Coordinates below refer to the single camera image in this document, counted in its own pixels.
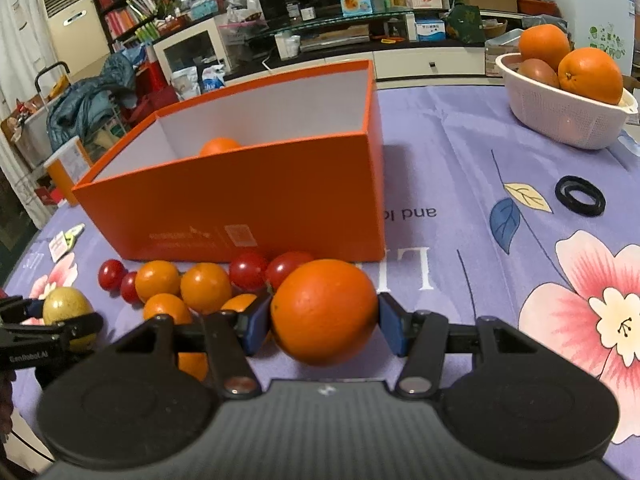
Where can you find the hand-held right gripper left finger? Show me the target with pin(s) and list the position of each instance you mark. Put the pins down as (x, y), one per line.
(257, 325)

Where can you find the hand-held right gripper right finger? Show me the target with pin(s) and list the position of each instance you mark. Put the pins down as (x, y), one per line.
(391, 325)

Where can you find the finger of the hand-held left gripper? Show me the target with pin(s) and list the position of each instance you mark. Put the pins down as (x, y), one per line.
(80, 327)
(34, 309)

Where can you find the yellow-green round fruit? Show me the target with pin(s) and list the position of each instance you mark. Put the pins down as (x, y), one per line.
(62, 307)

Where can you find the small tangerine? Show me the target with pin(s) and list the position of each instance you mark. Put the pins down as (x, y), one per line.
(206, 287)
(157, 278)
(167, 307)
(239, 304)
(192, 364)

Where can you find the orange cardboard box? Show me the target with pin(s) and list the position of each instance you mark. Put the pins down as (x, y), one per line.
(225, 200)

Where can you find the small white card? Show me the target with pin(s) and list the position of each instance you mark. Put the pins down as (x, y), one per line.
(62, 244)

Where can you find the orange and white canister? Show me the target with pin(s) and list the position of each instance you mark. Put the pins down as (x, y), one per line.
(67, 170)

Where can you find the blue padded jacket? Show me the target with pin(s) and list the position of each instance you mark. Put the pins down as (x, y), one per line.
(95, 95)

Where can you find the red shopping bag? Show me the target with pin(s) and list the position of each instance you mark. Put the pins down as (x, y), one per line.
(155, 92)

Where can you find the white and blue bag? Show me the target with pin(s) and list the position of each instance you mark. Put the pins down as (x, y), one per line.
(212, 79)

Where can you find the white plastic bag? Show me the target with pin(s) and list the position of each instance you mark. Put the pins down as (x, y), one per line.
(184, 82)

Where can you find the white tv stand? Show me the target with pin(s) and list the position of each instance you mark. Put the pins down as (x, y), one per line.
(400, 62)

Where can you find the white plastic colander basket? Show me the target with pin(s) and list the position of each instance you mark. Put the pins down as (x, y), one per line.
(565, 115)

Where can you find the white curtain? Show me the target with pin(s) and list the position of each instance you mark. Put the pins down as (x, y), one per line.
(20, 35)

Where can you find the white glass-door cabinet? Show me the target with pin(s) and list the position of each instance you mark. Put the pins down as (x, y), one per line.
(192, 50)

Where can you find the white standing air conditioner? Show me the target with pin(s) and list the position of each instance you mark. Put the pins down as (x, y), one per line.
(75, 20)

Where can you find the brown round fruit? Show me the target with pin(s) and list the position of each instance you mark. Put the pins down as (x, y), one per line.
(537, 72)

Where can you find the blue and white box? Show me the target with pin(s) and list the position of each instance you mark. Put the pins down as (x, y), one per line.
(430, 30)

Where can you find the dark green bag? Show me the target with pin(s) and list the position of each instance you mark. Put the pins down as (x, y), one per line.
(465, 22)

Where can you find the dark bookshelf with books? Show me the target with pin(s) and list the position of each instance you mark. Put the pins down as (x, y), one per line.
(125, 0)

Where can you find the white refrigerator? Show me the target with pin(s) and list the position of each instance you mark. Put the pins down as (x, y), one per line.
(595, 10)

